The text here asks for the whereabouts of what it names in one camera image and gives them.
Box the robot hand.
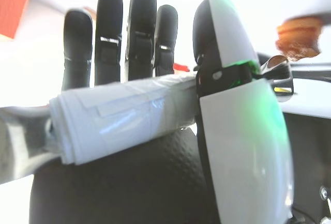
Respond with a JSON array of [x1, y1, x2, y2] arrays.
[[27, 0, 295, 224]]

